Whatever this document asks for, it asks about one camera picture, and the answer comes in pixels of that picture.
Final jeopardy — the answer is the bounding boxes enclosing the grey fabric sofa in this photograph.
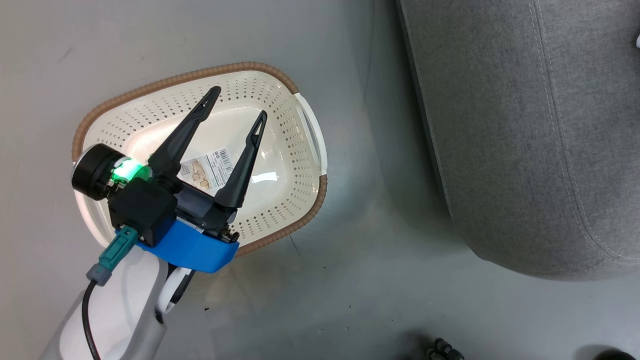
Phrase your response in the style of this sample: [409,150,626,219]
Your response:
[397,0,640,281]

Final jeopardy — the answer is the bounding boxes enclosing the black camera cable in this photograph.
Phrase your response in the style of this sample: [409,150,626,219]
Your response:
[81,279,103,360]

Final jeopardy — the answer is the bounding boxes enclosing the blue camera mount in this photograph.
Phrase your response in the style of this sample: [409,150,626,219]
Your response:
[115,220,240,274]

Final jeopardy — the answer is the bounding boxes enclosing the paper barcode label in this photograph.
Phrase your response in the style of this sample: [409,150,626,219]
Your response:
[180,146,236,190]

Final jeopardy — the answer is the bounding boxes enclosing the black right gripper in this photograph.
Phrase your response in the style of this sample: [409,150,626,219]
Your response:
[72,86,268,244]

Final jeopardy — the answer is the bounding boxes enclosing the white perforated laundry basket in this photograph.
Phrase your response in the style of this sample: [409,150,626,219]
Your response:
[71,61,329,258]

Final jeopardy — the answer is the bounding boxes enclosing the teal cable connector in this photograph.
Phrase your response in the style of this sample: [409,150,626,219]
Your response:
[86,226,138,287]

